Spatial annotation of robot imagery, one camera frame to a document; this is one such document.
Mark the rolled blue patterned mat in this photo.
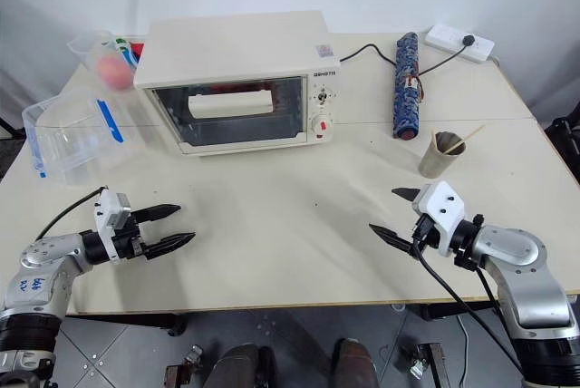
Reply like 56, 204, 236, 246
391, 31, 428, 141

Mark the black power cord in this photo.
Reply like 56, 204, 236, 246
339, 43, 468, 78

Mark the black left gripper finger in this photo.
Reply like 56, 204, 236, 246
131, 202, 183, 224
143, 231, 198, 259

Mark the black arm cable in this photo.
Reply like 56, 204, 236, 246
34, 186, 109, 241
411, 218, 525, 373

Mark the pink peach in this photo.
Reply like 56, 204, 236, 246
95, 53, 133, 91

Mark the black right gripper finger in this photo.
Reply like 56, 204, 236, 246
368, 223, 416, 259
391, 186, 425, 204

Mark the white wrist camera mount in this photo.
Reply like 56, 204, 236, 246
413, 180, 469, 257
92, 188, 133, 265

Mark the dark rounded shape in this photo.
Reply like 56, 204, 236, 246
332, 337, 378, 388

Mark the clear box with blue latches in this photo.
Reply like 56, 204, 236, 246
21, 84, 147, 186

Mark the cream toaster oven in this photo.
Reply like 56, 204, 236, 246
134, 10, 341, 158

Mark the metal caster wheel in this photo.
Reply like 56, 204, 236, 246
409, 354, 430, 381
179, 344, 204, 372

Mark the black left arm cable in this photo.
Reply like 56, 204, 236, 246
34, 186, 109, 241

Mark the white power strip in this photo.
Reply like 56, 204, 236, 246
424, 24, 496, 63

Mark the wooden chopstick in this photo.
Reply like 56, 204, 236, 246
445, 124, 487, 154

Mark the glass oven door with handle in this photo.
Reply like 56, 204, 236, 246
144, 74, 312, 156

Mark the black object beside table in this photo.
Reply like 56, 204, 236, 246
545, 103, 580, 172

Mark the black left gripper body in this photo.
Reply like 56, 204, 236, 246
111, 219, 150, 264

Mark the metal cup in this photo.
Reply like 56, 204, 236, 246
417, 130, 468, 179

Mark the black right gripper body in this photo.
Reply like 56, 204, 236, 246
410, 213, 442, 252

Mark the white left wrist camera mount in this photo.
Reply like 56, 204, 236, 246
92, 188, 133, 265

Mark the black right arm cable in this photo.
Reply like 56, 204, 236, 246
411, 218, 525, 373

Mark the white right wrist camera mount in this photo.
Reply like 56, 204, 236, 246
413, 180, 469, 257

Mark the white floor cable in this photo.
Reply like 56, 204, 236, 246
455, 314, 469, 349

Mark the blue and green toothbrush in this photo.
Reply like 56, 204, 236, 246
114, 36, 140, 69

